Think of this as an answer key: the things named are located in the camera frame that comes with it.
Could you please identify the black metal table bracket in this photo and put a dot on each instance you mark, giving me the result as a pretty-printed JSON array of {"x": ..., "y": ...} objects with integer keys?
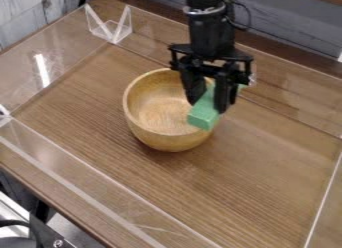
[{"x": 47, "y": 237}]

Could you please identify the brown wooden bowl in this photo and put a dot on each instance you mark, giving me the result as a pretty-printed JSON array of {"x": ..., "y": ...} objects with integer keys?
[{"x": 155, "y": 109}]

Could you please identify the clear acrylic corner bracket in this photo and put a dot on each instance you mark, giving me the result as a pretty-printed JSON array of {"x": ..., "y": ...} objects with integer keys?
[{"x": 112, "y": 31}]

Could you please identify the green rectangular block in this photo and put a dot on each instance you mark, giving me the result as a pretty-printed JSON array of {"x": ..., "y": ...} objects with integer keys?
[{"x": 203, "y": 116}]

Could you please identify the clear acrylic tray wall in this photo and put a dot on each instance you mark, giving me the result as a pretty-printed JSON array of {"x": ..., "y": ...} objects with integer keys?
[{"x": 116, "y": 216}]

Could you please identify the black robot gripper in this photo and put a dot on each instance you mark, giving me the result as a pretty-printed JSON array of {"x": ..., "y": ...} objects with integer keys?
[{"x": 210, "y": 55}]

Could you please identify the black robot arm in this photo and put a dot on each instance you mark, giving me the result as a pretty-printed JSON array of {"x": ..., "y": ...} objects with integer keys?
[{"x": 207, "y": 0}]

